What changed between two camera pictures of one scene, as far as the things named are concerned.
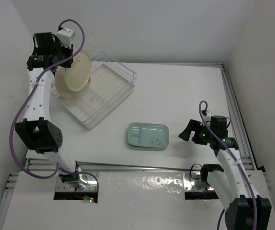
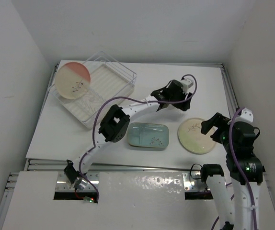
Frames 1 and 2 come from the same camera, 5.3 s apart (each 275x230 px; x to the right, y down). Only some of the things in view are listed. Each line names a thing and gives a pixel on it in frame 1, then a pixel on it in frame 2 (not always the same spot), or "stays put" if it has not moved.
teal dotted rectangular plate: x=148 y=135 stays put
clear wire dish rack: x=111 y=82 stays put
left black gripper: x=57 y=44 → x=182 y=106
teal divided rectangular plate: x=148 y=135 stays put
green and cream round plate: x=77 y=76 → x=191 y=138
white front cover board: x=137 y=200 stays put
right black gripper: x=193 y=125 → x=218 y=120
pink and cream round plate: x=63 y=89 stays put
